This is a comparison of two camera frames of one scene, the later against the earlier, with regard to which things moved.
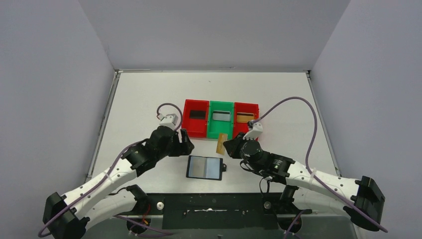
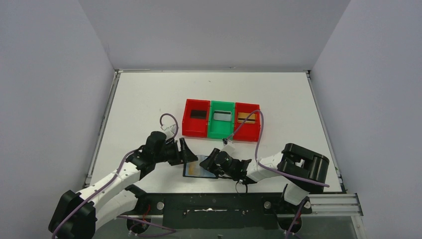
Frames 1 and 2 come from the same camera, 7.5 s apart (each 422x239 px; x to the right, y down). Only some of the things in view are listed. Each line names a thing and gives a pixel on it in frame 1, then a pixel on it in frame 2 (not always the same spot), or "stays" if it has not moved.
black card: [197, 114] stays
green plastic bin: [215, 127] stays
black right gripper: [233, 146] -> [209, 164]
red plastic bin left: [195, 118] stays
